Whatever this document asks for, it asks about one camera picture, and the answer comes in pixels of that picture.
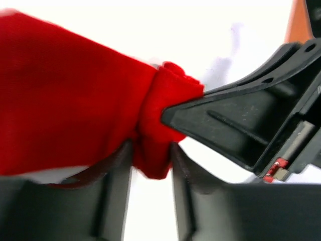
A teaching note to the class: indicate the red sock with white pattern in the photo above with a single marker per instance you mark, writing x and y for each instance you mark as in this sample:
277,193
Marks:
68,101

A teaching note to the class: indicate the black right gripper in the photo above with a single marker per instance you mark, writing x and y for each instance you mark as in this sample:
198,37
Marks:
268,122

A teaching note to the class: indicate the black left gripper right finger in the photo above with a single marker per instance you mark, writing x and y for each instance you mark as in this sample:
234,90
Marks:
208,208

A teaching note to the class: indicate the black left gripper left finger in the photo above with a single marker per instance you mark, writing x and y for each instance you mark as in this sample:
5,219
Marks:
90,205

